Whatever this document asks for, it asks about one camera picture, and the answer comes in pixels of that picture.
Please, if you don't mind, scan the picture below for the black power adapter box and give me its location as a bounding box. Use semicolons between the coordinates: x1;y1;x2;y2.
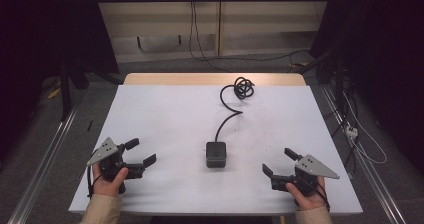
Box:
205;141;228;169

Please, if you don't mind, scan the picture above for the left hand-held gripper black cable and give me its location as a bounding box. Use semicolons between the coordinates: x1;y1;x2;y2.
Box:
86;165;103;199

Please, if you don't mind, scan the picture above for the black metal stand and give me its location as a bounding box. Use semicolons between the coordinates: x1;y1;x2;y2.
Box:
296;47;359;178
58;60;125;122

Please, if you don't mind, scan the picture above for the right hand-held gripper black cable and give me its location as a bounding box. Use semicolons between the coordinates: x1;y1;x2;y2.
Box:
297;177;331;212

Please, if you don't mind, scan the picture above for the dark curtain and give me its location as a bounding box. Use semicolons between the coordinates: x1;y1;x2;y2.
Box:
0;0;120;165
309;0;424;177

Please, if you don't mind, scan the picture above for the aluminium floor rail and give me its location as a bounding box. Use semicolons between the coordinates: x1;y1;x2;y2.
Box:
6;97;84;224
320;84;408;224

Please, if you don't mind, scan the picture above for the white cable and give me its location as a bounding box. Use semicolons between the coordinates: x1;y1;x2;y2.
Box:
342;91;388;166

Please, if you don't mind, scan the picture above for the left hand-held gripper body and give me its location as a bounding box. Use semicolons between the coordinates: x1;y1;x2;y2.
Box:
86;136;145;195

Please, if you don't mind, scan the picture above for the hand-held gripper black cable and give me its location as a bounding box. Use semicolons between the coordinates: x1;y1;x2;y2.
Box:
86;165;103;199
297;177;331;212

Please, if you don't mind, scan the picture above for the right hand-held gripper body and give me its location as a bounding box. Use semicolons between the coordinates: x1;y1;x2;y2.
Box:
270;154;341;198

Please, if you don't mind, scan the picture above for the white table mat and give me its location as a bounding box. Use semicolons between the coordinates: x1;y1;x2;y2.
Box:
68;84;364;216

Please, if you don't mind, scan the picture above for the black wall cable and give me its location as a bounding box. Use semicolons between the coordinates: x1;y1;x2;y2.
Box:
188;0;311;73

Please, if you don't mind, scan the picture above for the black adapter cable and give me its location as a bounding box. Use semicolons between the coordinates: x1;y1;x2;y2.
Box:
214;76;256;143

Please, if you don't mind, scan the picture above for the white power strip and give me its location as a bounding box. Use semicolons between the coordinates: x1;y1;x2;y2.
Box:
345;124;359;140

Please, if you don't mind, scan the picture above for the person's left hand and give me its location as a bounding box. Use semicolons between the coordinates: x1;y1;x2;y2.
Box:
91;162;130;198

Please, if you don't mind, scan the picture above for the person's right hand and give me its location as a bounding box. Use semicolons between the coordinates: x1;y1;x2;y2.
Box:
285;176;330;212

